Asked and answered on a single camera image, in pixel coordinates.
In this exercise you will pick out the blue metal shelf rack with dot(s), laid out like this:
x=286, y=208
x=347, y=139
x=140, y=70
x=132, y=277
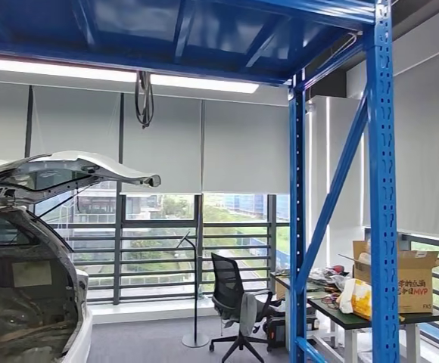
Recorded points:
x=382, y=200

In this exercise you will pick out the grey roller blind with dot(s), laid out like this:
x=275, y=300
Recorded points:
x=76, y=120
x=245, y=145
x=162, y=145
x=427, y=150
x=0, y=120

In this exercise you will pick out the black mesh office chair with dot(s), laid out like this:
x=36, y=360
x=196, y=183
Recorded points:
x=223, y=280

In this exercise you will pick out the black floor stand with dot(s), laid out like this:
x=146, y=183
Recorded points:
x=196, y=300

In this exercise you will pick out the black desk white legs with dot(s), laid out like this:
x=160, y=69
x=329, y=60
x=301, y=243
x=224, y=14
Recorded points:
x=282, y=279
x=420, y=318

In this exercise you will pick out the grey garment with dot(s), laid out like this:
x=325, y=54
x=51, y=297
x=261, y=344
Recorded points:
x=248, y=313

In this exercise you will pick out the black equipment case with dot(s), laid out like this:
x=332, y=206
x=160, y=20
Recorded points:
x=276, y=331

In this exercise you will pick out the clear plastic wrap pile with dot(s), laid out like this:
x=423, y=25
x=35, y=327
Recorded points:
x=325, y=276

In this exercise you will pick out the white car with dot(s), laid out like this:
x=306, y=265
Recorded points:
x=91, y=163

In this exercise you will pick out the clear plastic packing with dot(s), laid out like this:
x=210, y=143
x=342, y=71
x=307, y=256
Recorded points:
x=363, y=258

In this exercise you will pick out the yellow white plastic bag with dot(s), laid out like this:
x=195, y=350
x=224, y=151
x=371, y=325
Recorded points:
x=352, y=300

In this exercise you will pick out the long white light strip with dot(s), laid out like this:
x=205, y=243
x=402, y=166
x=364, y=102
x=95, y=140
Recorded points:
x=72, y=70

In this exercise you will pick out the printed cardboard box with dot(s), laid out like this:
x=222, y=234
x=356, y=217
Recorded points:
x=412, y=285

